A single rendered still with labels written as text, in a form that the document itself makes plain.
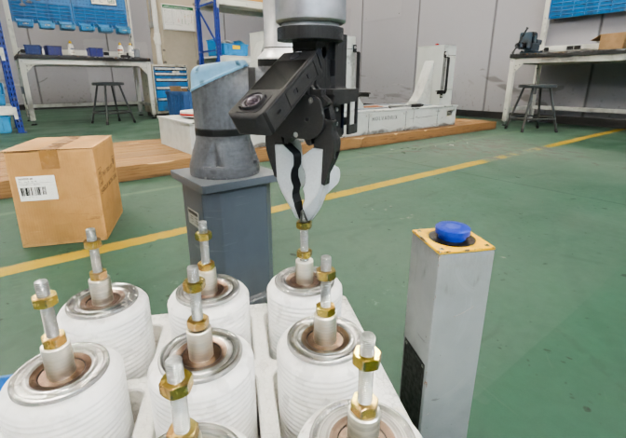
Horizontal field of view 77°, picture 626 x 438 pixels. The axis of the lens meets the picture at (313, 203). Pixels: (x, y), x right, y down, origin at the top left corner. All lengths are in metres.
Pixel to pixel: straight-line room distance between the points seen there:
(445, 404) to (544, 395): 0.26
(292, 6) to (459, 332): 0.41
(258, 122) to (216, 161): 0.47
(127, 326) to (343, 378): 0.25
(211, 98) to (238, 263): 0.35
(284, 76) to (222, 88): 0.42
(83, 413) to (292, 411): 0.18
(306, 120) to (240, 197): 0.43
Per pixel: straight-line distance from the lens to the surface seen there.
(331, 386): 0.38
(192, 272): 0.35
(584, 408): 0.82
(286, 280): 0.50
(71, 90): 8.61
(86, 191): 1.40
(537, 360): 0.88
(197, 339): 0.38
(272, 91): 0.39
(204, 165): 0.83
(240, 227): 0.85
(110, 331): 0.49
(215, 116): 0.82
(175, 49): 6.73
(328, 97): 0.44
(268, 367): 0.49
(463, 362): 0.56
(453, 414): 0.60
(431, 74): 4.02
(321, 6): 0.43
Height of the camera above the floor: 0.49
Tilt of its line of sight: 17 degrees down
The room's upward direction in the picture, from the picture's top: straight up
